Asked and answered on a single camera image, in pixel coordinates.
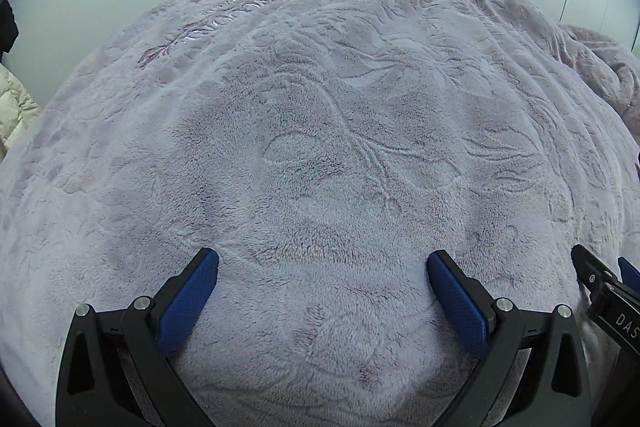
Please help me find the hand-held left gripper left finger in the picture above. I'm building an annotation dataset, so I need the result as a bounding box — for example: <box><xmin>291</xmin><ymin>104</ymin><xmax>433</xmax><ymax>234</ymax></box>
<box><xmin>55</xmin><ymin>248</ymin><xmax>221</xmax><ymax>427</ymax></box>

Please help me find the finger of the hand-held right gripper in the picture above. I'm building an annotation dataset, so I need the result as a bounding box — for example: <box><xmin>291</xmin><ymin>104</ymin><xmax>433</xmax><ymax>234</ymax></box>
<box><xmin>617</xmin><ymin>256</ymin><xmax>640</xmax><ymax>291</ymax></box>
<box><xmin>571</xmin><ymin>244</ymin><xmax>621</xmax><ymax>303</ymax></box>

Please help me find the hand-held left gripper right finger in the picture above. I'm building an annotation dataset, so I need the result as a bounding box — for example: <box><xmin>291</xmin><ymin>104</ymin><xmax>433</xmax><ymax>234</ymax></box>
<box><xmin>427</xmin><ymin>249</ymin><xmax>593</xmax><ymax>427</ymax></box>

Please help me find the purple fleece blanket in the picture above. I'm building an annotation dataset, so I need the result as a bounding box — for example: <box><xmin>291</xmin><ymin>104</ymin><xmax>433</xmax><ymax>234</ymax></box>
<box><xmin>0</xmin><ymin>0</ymin><xmax>640</xmax><ymax>427</ymax></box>

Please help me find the cream quilted jacket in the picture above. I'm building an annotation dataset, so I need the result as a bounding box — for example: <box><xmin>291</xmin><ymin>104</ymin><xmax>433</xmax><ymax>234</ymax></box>
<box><xmin>0</xmin><ymin>63</ymin><xmax>42</xmax><ymax>158</ymax></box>

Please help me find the dark hanging clothing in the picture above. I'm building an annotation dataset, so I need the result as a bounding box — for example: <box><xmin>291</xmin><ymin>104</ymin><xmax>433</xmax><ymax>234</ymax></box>
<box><xmin>0</xmin><ymin>0</ymin><xmax>20</xmax><ymax>56</ymax></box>

